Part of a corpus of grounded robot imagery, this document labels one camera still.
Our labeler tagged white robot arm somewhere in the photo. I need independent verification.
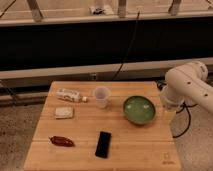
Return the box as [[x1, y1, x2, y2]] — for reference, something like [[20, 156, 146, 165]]
[[159, 61, 213, 125]]

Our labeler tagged green ceramic bowl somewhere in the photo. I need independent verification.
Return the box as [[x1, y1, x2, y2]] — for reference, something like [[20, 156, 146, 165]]
[[123, 96, 156, 125]]

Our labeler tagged black rectangular phone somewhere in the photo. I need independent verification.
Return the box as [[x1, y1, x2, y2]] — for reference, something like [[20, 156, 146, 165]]
[[95, 131, 111, 158]]

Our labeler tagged small device on shelf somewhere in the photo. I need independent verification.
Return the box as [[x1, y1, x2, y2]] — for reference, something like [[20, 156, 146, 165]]
[[90, 6, 105, 15]]

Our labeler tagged black cable by robot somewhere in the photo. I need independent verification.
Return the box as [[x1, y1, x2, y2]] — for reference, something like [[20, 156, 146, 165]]
[[172, 101, 198, 139]]

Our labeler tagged black hanging cable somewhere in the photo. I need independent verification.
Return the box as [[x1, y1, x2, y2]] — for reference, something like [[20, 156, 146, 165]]
[[111, 10, 141, 81]]

